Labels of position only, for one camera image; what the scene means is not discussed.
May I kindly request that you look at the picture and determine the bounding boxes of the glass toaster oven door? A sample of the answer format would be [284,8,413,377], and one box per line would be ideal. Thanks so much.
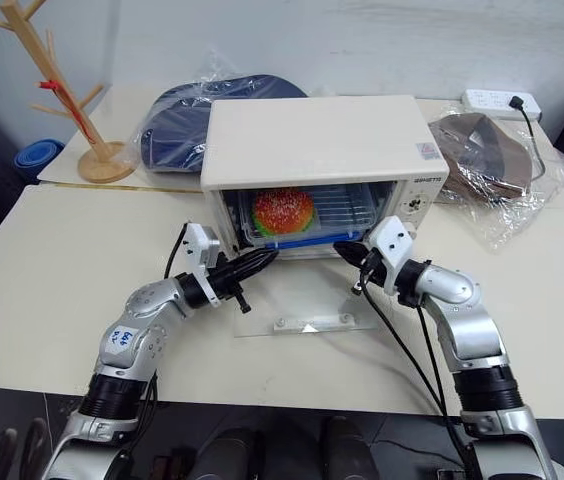
[231,247,379,340]

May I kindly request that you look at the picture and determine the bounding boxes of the blue rolled mat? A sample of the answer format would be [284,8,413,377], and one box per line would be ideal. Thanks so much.
[15,139,66,169]

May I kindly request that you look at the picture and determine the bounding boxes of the dark rounded shape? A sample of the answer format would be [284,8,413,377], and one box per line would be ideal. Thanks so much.
[320,414,375,480]
[190,426,264,480]
[0,416,49,480]

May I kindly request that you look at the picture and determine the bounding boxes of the white handwritten label sticker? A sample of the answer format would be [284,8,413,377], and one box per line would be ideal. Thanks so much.
[103,326,136,357]

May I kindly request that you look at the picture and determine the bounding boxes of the clear plastic bag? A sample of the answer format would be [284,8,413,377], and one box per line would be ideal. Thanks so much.
[425,105,564,252]

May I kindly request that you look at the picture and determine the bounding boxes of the clear food container blue clip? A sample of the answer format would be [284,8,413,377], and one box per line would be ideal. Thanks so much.
[238,185,379,251]

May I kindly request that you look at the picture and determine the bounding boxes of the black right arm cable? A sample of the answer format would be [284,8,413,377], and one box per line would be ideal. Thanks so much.
[359,280,481,480]

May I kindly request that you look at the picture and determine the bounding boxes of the black power cable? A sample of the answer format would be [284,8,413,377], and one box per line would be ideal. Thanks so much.
[515,106,549,202]

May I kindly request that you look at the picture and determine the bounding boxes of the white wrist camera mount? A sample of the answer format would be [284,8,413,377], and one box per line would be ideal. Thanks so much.
[365,215,413,296]
[181,222,223,309]

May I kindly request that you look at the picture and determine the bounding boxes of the toy hamburger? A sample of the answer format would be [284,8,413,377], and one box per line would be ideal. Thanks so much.
[252,188,318,237]

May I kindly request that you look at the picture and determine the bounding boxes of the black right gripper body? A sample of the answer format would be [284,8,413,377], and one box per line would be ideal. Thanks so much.
[351,247,389,297]

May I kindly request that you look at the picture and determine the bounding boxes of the brown hat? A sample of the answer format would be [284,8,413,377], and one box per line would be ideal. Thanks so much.
[429,112,538,202]

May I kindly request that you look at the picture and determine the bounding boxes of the wooden tree-shaped rack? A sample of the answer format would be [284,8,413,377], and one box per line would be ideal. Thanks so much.
[0,0,136,184]

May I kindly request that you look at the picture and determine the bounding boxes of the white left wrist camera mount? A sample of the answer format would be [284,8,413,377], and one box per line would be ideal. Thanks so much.
[181,222,223,309]

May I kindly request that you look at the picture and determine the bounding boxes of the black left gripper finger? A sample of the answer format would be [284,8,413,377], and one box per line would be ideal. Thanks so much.
[226,248,282,269]
[235,256,279,280]

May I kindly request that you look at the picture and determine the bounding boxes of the white power strip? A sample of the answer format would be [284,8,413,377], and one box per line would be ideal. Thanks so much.
[461,88,544,122]

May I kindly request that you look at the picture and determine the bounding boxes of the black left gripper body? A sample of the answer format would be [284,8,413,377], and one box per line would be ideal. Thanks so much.
[206,257,253,316]

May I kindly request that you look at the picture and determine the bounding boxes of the cream white toaster oven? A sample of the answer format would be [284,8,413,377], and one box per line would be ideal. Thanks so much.
[199,94,450,262]

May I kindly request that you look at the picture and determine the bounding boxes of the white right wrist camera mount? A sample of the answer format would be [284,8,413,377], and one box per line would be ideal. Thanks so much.
[365,215,413,296]

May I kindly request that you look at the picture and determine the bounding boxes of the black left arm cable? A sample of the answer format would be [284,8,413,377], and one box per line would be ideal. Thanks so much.
[163,222,189,281]

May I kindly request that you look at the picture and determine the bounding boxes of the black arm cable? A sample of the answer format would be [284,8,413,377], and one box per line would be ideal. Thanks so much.
[359,280,481,480]
[163,222,189,281]

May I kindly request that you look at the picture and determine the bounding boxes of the wire oven rack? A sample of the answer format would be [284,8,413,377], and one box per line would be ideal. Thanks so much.
[311,184,381,226]

